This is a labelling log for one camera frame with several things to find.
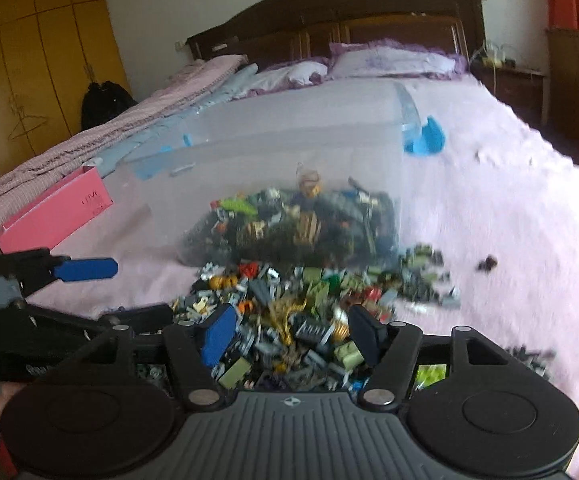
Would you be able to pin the wooden nightstand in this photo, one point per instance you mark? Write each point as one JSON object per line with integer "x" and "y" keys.
{"x": 514, "y": 90}

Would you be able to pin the wooden wardrobe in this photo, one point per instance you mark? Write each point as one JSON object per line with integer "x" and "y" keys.
{"x": 34, "y": 35}

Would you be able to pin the clear plastic storage bin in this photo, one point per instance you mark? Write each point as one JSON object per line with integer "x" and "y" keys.
{"x": 269, "y": 135}

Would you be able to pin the black bag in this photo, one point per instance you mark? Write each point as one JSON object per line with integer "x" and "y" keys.
{"x": 106, "y": 105}

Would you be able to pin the pink quilt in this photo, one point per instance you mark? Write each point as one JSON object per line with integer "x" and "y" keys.
{"x": 94, "y": 135}

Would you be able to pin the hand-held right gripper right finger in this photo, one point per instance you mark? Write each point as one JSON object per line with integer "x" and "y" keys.
{"x": 364, "y": 335}

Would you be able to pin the pile of toy bricks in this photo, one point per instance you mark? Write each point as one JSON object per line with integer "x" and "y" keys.
{"x": 279, "y": 280}

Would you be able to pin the gold toy piece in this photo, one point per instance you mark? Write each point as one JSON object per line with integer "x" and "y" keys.
{"x": 289, "y": 310}

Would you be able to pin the dark brown toy brick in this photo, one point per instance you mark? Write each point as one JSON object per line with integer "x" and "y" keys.
{"x": 488, "y": 263}

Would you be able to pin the light blue quilt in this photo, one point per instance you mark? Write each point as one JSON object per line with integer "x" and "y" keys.
{"x": 219, "y": 92}

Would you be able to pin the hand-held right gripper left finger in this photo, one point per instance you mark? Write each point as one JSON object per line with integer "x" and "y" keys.
{"x": 219, "y": 335}

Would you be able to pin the large purple-trimmed pillow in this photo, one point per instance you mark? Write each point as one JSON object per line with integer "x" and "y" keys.
{"x": 394, "y": 60}

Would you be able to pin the small purple-trimmed pillow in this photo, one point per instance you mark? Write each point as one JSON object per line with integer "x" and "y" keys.
{"x": 289, "y": 75}

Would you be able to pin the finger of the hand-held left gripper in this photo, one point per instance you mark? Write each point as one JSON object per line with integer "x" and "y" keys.
{"x": 139, "y": 317}
{"x": 89, "y": 268}

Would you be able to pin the dark wooden headboard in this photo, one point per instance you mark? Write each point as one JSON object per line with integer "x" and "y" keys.
{"x": 344, "y": 10}

